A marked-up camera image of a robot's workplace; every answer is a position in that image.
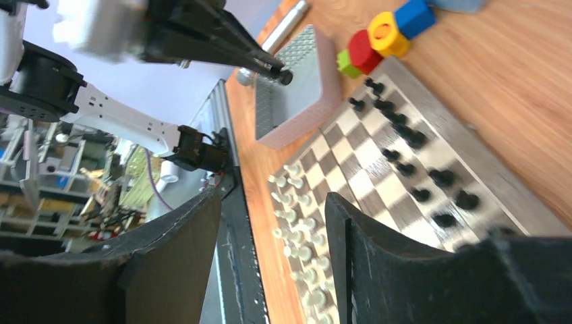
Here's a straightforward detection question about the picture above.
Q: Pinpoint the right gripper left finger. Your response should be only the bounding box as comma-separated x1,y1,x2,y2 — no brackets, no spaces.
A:
1,190,221,323

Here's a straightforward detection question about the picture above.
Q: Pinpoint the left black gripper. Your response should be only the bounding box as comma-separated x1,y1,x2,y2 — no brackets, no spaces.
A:
140,1,293,85

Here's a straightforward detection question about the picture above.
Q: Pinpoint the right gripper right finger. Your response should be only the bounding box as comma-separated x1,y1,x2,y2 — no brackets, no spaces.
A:
325,192,571,323

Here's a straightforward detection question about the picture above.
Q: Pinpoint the grey toy microphone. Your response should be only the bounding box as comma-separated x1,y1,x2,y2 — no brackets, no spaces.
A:
236,0,310,87

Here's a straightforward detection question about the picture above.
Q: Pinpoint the wooden chess board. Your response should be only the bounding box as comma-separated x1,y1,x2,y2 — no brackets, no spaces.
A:
268,57,571,323

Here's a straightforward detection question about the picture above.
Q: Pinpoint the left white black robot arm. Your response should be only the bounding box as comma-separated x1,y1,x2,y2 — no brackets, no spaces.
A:
1,1,293,173

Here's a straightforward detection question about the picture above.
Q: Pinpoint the green perforated basket background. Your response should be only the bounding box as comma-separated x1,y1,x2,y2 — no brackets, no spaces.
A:
119,145,154,209

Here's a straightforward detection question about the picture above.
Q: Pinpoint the white cylinder object background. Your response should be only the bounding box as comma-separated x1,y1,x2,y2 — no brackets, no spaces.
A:
160,160,179,184

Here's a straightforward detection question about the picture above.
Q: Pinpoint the green small block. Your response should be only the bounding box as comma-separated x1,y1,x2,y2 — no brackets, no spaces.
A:
337,49,362,78

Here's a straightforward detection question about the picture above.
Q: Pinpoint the red round block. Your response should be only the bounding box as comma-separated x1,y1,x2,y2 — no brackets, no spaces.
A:
347,30,384,75

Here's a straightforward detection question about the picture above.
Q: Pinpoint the yellow round sign block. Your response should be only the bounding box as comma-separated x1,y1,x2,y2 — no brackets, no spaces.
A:
366,11,410,57

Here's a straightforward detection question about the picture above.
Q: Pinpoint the blue small block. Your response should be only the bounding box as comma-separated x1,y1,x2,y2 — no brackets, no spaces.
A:
394,0,436,40

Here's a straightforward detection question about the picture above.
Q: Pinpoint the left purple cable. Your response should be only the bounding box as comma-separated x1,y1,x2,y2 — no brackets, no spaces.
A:
144,147,174,212

